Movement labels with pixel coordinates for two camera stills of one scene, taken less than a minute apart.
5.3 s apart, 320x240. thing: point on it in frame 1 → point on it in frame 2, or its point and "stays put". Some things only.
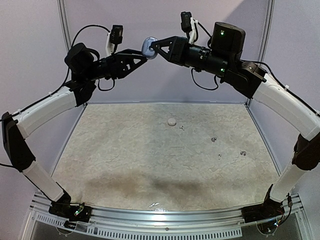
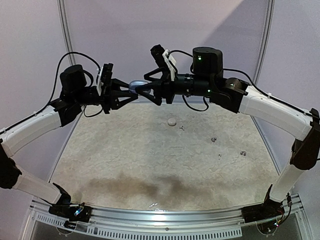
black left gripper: [117, 63] → [110, 93]
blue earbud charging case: [149, 54] → [135, 83]
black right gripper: [180, 50] → [164, 89]
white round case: [172, 122] stays put
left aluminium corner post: [61, 6] stays put
